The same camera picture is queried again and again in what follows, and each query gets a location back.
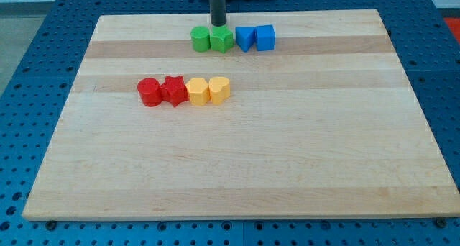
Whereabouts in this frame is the blue cube block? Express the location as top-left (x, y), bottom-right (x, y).
top-left (256, 24), bottom-right (276, 51)

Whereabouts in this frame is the yellow heart block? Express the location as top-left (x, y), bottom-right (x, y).
top-left (208, 77), bottom-right (231, 105)

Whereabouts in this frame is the yellow hexagon block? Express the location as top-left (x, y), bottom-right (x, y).
top-left (185, 78), bottom-right (210, 106)

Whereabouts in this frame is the red star block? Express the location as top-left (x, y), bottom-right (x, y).
top-left (160, 76), bottom-right (189, 107)

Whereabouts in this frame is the green star block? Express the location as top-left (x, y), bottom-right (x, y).
top-left (210, 25), bottom-right (234, 53)

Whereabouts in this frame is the blue triangle block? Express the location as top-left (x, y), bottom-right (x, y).
top-left (235, 27), bottom-right (256, 53)

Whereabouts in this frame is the red cylinder block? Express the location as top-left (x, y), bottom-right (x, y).
top-left (137, 78), bottom-right (162, 107)

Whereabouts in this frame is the green cylinder block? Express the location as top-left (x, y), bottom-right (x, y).
top-left (190, 26), bottom-right (211, 53)

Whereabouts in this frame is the light wooden board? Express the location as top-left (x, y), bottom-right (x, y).
top-left (22, 9), bottom-right (459, 221)

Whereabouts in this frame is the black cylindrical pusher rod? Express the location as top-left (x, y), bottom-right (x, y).
top-left (209, 0), bottom-right (227, 27)

